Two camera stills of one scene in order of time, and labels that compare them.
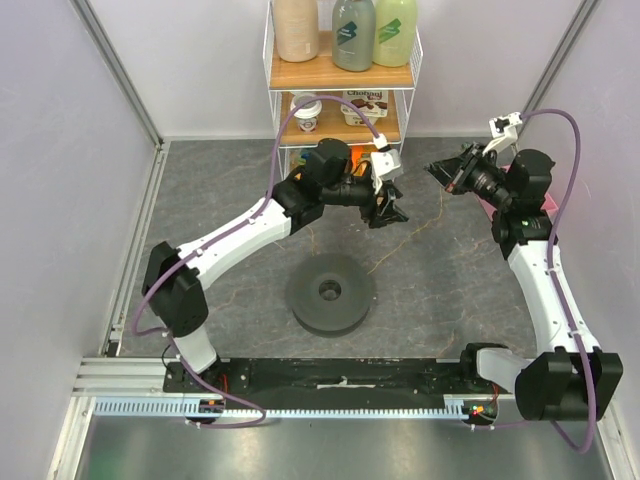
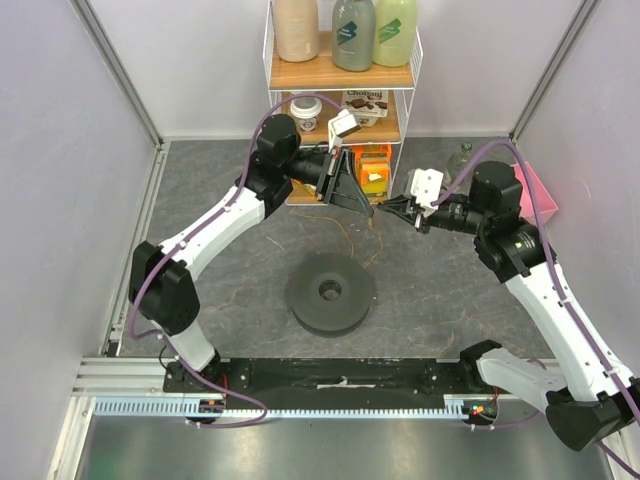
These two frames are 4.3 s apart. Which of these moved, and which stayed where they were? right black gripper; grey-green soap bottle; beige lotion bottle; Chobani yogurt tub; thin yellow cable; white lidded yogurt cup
Moved: thin yellow cable; right black gripper
Stayed: grey-green soap bottle; white lidded yogurt cup; Chobani yogurt tub; beige lotion bottle
